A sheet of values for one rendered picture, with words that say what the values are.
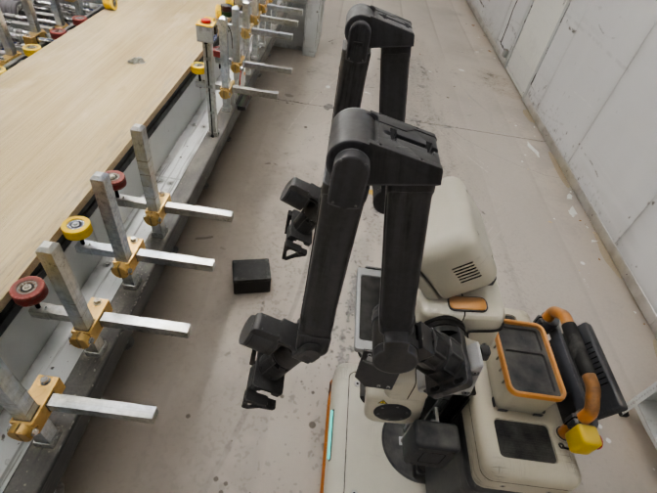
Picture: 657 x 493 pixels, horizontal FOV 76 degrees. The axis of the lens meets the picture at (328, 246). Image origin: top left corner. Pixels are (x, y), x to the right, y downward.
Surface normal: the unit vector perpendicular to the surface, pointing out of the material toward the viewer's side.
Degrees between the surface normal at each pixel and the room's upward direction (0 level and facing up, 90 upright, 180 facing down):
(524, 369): 0
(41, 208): 0
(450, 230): 43
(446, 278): 90
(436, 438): 0
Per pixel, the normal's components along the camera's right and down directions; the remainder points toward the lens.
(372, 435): 0.13, -0.70
